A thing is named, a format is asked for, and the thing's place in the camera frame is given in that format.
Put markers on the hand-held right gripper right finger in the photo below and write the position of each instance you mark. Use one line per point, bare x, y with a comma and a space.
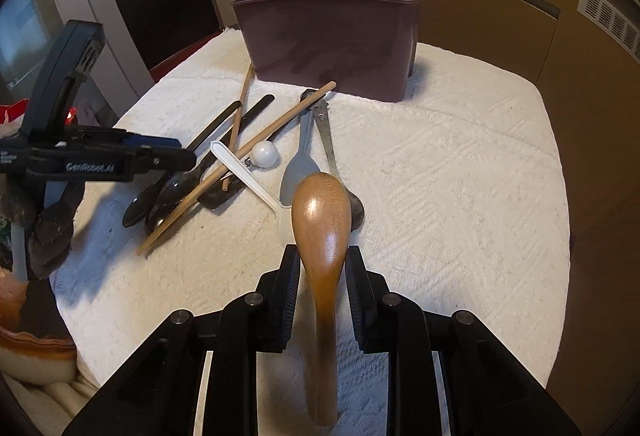
354, 296

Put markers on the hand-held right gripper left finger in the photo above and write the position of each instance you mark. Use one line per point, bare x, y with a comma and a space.
290, 296

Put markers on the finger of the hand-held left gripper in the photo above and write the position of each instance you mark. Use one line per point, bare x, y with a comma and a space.
155, 141
170, 161

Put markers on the black spoon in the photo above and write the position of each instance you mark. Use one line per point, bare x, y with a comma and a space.
142, 211
175, 191
159, 222

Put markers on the black scoop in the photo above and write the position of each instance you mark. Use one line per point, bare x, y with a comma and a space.
215, 198

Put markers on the wooden chopstick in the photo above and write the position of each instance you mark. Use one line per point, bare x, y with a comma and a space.
239, 116
240, 151

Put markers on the white plastic spoon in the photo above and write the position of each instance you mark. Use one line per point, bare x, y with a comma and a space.
240, 171

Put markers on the wooden spoon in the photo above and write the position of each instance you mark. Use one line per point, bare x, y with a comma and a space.
320, 226

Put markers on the white ball-ended utensil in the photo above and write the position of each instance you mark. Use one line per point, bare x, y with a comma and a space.
265, 154

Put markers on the grey plastic spoon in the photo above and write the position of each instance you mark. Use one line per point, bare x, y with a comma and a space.
299, 166

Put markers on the purple plastic utensil container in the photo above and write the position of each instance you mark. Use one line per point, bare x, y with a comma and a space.
330, 41

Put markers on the red and yellow bag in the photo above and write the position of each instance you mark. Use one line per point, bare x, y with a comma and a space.
10, 111

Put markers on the white textured towel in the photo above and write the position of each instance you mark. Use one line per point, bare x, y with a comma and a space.
450, 191

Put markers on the orange rimmed bowl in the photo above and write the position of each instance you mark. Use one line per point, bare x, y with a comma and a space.
30, 351

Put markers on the small wall vent grille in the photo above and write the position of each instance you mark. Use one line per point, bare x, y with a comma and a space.
607, 16

